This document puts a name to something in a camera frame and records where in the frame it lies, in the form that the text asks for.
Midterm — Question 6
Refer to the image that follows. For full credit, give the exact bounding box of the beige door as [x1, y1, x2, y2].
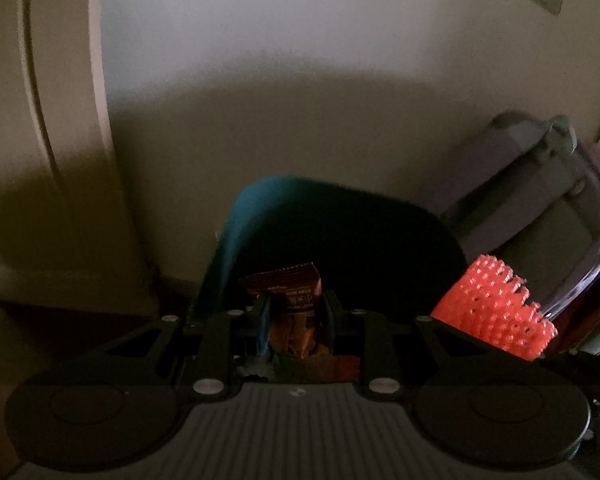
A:
[0, 0, 162, 317]

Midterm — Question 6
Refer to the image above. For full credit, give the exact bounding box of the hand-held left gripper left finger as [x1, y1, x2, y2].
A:
[105, 294, 273, 405]

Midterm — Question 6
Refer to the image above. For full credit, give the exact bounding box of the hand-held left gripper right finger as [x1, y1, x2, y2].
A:
[324, 291, 537, 402]

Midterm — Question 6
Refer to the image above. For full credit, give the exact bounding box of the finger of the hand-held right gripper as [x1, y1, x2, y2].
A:
[537, 350, 600, 393]

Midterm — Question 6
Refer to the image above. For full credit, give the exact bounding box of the brown snack packet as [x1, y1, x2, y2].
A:
[239, 261, 331, 361]

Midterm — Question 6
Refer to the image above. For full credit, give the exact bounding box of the teal plastic trash bin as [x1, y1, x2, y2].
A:
[190, 175, 468, 356]

